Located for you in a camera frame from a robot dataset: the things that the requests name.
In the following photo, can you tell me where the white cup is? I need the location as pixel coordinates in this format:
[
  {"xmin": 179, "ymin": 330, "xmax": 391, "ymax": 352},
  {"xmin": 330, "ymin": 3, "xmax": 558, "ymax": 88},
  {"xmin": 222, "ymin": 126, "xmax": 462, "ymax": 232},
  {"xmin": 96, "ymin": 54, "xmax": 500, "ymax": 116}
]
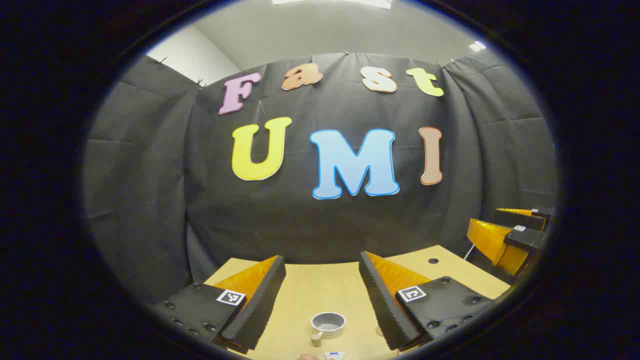
[{"xmin": 310, "ymin": 312, "xmax": 347, "ymax": 348}]

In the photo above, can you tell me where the light wooden desktop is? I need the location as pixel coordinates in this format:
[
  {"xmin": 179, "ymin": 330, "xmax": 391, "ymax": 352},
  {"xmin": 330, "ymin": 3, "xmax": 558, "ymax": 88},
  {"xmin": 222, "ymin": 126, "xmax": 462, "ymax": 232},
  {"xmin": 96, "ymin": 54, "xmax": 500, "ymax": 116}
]
[{"xmin": 204, "ymin": 244, "xmax": 511, "ymax": 360}]

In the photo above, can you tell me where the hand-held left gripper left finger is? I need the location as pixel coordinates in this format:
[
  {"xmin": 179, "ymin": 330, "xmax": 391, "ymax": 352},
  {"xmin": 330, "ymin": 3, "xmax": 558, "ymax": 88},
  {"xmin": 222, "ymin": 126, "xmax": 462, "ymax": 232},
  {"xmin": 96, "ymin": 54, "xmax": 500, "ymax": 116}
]
[{"xmin": 150, "ymin": 255, "xmax": 287, "ymax": 355}]

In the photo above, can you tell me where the black backdrop cloth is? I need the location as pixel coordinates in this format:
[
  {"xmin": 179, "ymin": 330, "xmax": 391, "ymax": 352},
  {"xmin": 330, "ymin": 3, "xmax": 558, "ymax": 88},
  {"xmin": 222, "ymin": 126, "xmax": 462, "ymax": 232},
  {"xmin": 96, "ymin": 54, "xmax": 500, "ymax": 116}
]
[{"xmin": 82, "ymin": 50, "xmax": 558, "ymax": 306}]

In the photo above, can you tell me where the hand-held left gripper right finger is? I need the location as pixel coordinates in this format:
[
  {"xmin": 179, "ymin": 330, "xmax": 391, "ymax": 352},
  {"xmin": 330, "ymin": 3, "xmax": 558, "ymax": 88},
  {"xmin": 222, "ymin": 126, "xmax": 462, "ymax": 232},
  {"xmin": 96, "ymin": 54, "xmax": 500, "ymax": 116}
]
[{"xmin": 358, "ymin": 251, "xmax": 494, "ymax": 352}]

